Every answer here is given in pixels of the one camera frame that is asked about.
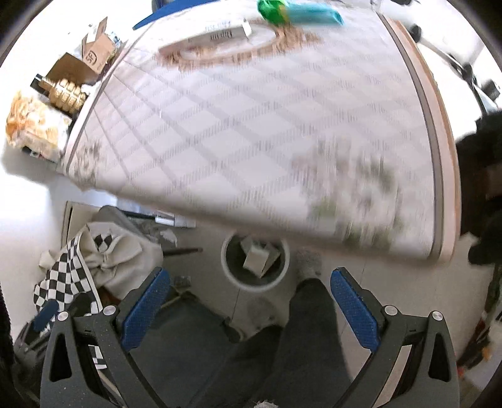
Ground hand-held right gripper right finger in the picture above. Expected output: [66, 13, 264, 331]
[330, 267, 459, 408]

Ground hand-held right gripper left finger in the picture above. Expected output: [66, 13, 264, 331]
[40, 267, 172, 408]

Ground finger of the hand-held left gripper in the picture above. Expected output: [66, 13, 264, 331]
[15, 300, 60, 353]

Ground white round waste bin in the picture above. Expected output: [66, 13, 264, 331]
[221, 233, 291, 292]

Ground white box with coloured stripes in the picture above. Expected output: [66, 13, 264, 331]
[267, 242, 284, 272]

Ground white blue medicine box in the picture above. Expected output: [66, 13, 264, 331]
[243, 245, 271, 276]

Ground pink white toothpaste box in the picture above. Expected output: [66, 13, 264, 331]
[159, 19, 252, 54]

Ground teal plastic packet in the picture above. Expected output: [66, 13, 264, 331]
[286, 2, 344, 27]

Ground green plastic bag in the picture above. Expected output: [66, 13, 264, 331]
[257, 0, 291, 27]

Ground black white checkered cloth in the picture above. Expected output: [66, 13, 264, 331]
[33, 231, 114, 371]

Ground grey chair seat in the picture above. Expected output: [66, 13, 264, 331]
[129, 292, 241, 408]

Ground person's dark trousers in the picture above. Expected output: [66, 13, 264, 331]
[188, 278, 354, 408]

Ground beige cloth bag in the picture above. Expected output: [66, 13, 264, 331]
[80, 221, 164, 301]

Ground black jacket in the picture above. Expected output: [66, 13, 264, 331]
[455, 112, 502, 266]

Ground yellow snack bag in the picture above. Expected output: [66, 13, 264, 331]
[6, 91, 74, 158]

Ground quilted floral table cover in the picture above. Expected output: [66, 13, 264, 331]
[63, 0, 461, 263]

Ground gold ribbed bottle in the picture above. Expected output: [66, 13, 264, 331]
[31, 74, 88, 115]

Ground brown cardboard box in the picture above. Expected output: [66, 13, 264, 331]
[46, 18, 119, 86]

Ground blue mat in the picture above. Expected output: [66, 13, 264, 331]
[132, 0, 186, 31]

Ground white flat frame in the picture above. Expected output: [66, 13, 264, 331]
[61, 201, 103, 252]

